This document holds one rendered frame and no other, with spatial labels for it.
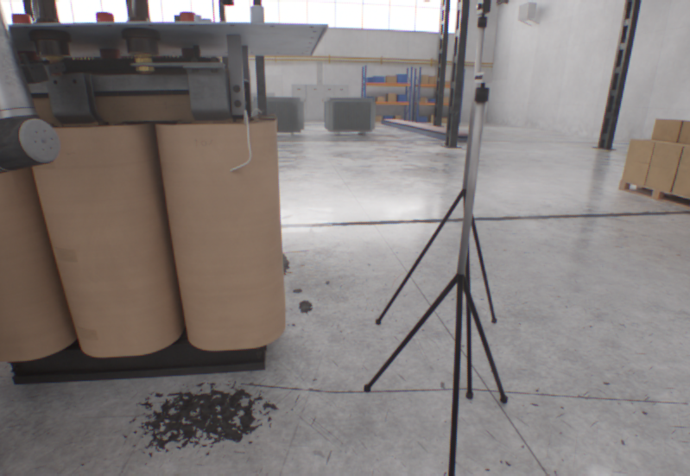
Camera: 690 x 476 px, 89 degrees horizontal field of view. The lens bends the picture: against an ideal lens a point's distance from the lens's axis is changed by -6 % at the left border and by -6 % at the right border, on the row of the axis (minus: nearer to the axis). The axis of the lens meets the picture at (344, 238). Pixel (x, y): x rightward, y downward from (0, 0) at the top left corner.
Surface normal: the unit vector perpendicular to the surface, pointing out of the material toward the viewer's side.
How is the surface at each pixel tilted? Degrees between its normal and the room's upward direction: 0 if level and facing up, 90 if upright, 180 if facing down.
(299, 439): 0
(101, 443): 0
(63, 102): 90
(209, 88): 90
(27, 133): 77
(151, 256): 90
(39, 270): 90
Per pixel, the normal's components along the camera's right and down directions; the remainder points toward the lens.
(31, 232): 0.92, 0.15
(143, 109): 0.15, 0.34
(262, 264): 0.63, 0.27
